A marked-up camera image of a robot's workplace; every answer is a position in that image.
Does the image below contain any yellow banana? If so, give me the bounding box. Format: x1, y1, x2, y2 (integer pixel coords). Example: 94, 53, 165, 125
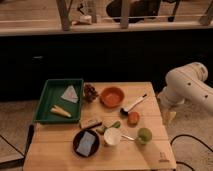
51, 105, 71, 118

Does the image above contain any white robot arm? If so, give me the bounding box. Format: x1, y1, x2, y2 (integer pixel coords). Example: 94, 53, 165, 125
157, 62, 213, 126

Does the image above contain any green apple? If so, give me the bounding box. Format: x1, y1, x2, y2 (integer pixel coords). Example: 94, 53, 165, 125
137, 128, 152, 145

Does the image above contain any small orange fruit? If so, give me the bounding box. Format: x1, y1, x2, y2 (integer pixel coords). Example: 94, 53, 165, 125
128, 112, 140, 125

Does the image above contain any metal spoon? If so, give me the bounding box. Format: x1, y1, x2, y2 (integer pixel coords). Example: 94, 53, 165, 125
121, 134, 135, 141

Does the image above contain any white cup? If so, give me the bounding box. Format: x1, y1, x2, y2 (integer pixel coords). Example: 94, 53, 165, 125
104, 128, 121, 146

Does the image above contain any orange bowl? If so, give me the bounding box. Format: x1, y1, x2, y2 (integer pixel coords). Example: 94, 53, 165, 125
100, 86, 125, 108

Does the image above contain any green vegetable piece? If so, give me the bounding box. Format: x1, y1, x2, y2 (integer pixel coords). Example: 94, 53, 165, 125
95, 120, 122, 135

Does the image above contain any dark grape bunch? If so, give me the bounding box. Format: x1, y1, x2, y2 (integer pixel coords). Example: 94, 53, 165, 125
84, 84, 98, 102

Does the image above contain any blue sponge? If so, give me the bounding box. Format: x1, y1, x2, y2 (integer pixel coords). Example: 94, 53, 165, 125
77, 132, 95, 156

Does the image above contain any black round plate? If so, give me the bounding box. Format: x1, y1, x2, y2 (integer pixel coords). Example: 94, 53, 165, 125
73, 129, 100, 157

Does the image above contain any white folded cloth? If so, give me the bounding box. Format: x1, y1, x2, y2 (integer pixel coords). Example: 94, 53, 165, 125
61, 85, 78, 103

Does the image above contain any person in dark clothes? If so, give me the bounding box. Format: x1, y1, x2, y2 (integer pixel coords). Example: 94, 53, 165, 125
106, 0, 161, 23

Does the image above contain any green plastic tray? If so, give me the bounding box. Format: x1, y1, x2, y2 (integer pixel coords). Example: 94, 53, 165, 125
34, 79, 84, 124

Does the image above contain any black cable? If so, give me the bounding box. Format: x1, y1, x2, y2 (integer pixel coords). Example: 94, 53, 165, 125
170, 133, 213, 171

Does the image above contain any wooden railing post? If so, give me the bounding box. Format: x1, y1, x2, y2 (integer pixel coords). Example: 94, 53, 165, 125
120, 0, 130, 29
56, 0, 73, 31

